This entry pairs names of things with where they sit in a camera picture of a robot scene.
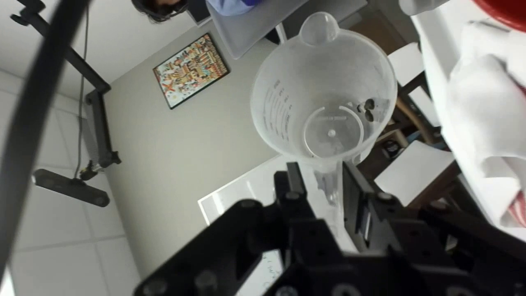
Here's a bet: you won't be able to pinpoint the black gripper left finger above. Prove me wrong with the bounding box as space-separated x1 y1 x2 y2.
272 161 316 220

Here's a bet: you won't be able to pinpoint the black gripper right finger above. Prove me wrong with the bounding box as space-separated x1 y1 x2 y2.
341 159 395 251

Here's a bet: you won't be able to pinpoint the clear plastic measuring jar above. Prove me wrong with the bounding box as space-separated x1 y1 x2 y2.
249 9 399 207

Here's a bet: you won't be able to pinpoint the few dark coffee beans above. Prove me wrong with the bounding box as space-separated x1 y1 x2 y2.
354 96 379 123

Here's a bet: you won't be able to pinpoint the large white flat board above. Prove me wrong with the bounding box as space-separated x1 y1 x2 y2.
195 154 285 226

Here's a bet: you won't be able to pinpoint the wooden chair white cushions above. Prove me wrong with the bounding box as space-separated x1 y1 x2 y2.
384 41 425 88
374 138 456 207

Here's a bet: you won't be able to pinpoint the colourful patterned picture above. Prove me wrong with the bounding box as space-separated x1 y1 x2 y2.
150 31 231 111

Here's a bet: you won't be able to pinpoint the black floor stand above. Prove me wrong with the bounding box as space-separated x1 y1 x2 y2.
7 0 122 208

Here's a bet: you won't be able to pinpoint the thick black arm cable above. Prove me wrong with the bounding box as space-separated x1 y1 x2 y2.
0 0 91 269

